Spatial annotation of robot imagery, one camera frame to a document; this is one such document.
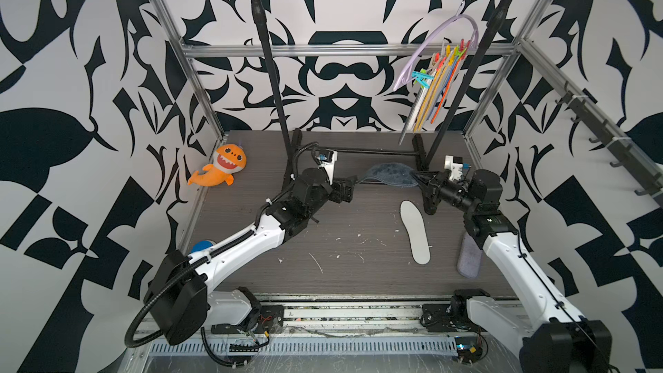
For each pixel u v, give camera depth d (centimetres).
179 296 40
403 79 59
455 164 72
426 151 110
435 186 65
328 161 66
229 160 101
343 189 69
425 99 76
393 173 76
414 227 92
